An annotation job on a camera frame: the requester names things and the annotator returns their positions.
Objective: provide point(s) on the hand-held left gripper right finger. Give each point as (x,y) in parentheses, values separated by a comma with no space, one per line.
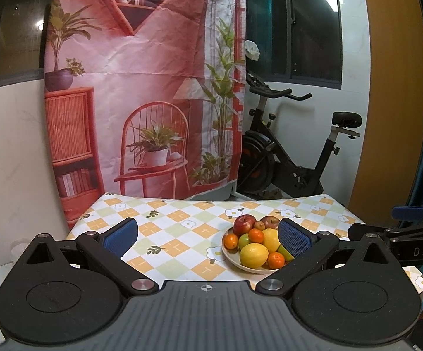
(295,237)

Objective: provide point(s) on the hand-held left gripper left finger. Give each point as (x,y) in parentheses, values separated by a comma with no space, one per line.
(120,237)

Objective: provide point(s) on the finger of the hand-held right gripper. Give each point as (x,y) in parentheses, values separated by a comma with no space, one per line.
(410,213)
(356,231)

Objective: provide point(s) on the green jujube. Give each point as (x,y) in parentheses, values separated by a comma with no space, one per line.
(243,242)
(283,254)

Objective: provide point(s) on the round yellow lemon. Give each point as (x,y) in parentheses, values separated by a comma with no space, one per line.
(271,240)

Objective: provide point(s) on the red apple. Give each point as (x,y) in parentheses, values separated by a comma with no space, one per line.
(243,223)
(271,221)

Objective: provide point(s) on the oval orange kumquat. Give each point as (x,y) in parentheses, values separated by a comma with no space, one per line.
(230,242)
(276,260)

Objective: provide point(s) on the small round tangerine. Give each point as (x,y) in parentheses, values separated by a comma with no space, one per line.
(256,236)

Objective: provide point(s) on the large oval yellow lemon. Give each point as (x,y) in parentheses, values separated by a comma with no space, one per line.
(254,256)

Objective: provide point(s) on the beige plate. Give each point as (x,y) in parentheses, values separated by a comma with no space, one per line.
(233,259)

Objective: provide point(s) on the checkered floral tablecloth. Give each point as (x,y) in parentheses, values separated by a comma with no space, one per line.
(167,226)

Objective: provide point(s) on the black exercise bike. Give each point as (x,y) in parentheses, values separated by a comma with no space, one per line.
(255,153)

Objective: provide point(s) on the brown wooden panel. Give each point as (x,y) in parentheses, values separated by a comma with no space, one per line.
(390,98)

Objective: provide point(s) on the printed pink backdrop cloth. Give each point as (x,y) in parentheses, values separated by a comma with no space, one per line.
(131,62)

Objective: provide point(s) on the white cloth on bike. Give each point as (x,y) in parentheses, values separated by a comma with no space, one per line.
(252,49)

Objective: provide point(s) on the dark sliding window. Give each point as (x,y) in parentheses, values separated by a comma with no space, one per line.
(306,25)

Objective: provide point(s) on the dark glass window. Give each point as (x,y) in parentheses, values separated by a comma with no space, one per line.
(10,25)

